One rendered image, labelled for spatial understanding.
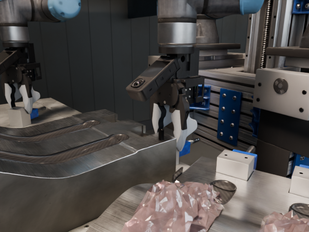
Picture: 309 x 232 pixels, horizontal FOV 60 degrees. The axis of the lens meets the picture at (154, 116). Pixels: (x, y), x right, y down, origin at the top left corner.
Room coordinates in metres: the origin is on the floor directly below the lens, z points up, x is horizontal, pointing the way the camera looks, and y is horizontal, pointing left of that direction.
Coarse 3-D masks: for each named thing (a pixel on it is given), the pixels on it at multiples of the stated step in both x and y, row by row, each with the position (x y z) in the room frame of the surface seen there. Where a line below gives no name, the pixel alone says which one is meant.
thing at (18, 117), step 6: (12, 108) 0.79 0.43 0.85; (18, 108) 0.79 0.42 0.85; (36, 108) 0.84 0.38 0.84; (42, 108) 0.88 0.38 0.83; (12, 114) 0.78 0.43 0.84; (18, 114) 0.77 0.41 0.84; (24, 114) 0.78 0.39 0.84; (30, 114) 0.81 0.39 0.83; (36, 114) 0.83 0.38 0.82; (12, 120) 0.78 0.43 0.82; (18, 120) 0.77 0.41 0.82; (24, 120) 0.78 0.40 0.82; (30, 120) 0.80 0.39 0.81; (18, 126) 0.77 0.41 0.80; (24, 126) 0.77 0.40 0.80
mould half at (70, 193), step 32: (0, 128) 0.48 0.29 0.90; (32, 128) 0.52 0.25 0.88; (96, 128) 0.50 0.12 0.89; (128, 128) 0.50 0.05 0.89; (0, 160) 0.31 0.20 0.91; (96, 160) 0.37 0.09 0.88; (128, 160) 0.38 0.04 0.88; (160, 160) 0.43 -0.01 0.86; (0, 192) 0.27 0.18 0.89; (32, 192) 0.29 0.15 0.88; (64, 192) 0.32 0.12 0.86; (96, 192) 0.35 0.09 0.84; (0, 224) 0.27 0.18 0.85; (32, 224) 0.29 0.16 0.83; (64, 224) 0.31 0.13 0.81
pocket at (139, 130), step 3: (141, 126) 0.52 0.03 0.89; (144, 126) 0.52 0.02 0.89; (126, 129) 0.50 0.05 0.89; (129, 129) 0.50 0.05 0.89; (132, 129) 0.51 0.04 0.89; (135, 129) 0.51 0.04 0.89; (138, 129) 0.51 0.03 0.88; (141, 129) 0.52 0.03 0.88; (144, 129) 0.52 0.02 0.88; (132, 132) 0.51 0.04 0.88; (135, 132) 0.51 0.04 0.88; (138, 132) 0.51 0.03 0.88; (141, 132) 0.52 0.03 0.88; (144, 132) 0.52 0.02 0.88; (141, 135) 0.52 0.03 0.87; (144, 135) 0.51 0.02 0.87; (147, 135) 0.51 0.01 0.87
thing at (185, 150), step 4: (188, 140) 0.58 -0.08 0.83; (192, 140) 0.59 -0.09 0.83; (196, 140) 0.60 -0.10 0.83; (188, 144) 0.55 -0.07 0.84; (184, 148) 0.54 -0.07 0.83; (188, 148) 0.55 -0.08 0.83; (176, 152) 0.52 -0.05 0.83; (180, 152) 0.53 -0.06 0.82; (184, 152) 0.54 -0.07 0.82; (188, 152) 0.55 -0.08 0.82; (176, 156) 0.52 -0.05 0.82; (180, 156) 0.53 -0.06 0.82; (176, 160) 0.52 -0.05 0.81; (176, 164) 0.52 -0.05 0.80
